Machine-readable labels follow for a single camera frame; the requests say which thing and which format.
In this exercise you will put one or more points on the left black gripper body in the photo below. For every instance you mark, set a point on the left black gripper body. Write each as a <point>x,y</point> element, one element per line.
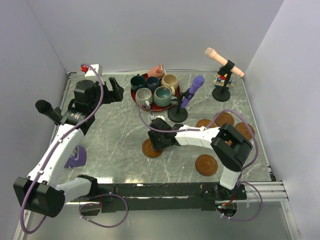
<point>111,96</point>

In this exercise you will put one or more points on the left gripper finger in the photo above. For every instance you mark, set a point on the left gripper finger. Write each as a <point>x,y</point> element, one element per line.
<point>105,88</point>
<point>117,91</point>

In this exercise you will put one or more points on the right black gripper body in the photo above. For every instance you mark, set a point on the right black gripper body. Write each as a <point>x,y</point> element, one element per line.
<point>157,141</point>

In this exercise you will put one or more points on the wooden coaster one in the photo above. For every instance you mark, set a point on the wooden coaster one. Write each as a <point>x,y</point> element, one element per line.
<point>148,151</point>

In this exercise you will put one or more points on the wooden coaster three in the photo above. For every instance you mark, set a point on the wooden coaster three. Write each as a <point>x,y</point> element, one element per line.
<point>204,123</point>

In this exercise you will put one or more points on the wooden coaster two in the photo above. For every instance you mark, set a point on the wooden coaster two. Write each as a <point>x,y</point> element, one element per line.
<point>206,165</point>

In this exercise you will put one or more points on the wooden coaster four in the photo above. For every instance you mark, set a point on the wooden coaster four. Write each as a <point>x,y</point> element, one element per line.
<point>224,118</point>

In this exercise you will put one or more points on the wooden coaster five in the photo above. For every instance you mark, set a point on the wooden coaster five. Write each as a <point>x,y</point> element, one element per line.
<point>241,127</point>

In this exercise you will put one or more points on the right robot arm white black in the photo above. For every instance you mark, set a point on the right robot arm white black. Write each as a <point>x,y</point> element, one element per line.
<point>230,146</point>

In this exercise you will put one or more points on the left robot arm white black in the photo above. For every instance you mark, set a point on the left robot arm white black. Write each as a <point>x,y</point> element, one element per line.
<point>40,192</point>

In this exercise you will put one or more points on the dark blue small cup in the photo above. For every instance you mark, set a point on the dark blue small cup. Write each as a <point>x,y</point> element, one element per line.
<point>152,83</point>

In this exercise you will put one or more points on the pink floral cup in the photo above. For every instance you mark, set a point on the pink floral cup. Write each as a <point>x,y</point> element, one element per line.
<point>157,71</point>

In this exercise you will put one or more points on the dark green mug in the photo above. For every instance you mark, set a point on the dark green mug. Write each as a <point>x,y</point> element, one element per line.
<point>137,82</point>

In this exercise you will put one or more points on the grey striped mug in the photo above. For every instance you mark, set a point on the grey striped mug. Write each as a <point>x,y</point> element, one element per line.
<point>144,97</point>

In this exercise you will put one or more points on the black stand of purple microphone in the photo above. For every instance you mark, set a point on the black stand of purple microphone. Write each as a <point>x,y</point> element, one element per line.
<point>178,112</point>

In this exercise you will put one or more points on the red round tray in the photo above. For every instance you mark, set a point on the red round tray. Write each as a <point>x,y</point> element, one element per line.
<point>154,107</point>

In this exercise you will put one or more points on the teal glazed mug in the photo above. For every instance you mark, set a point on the teal glazed mug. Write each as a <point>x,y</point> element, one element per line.
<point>163,97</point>

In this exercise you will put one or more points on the beige ceramic mug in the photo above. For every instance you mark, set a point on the beige ceramic mug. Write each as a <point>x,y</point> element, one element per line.
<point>171,82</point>

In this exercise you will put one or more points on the black microphone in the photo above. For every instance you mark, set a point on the black microphone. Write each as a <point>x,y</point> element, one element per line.
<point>45,108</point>

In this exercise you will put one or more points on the purple box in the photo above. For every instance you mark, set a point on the purple box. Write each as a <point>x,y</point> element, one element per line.
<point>78,158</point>

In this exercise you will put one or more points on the purple toy microphone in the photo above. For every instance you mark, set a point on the purple toy microphone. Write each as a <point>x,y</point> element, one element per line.
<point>197,82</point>

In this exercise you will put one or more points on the black stand of pink microphone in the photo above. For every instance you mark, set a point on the black stand of pink microphone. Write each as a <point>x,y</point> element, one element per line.
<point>221,93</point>

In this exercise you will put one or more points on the colourful toy car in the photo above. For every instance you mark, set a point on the colourful toy car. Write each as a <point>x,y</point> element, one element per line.
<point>220,80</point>

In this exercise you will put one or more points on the pink toy microphone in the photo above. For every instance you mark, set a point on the pink toy microphone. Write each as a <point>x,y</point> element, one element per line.
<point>212,54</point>

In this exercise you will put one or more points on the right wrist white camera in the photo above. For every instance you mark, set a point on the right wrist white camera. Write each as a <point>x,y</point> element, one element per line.
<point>156,117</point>

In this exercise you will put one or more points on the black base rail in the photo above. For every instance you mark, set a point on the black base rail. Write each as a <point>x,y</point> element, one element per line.
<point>173,196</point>

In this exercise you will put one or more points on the aluminium rail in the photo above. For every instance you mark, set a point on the aluminium rail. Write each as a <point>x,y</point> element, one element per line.
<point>270,191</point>

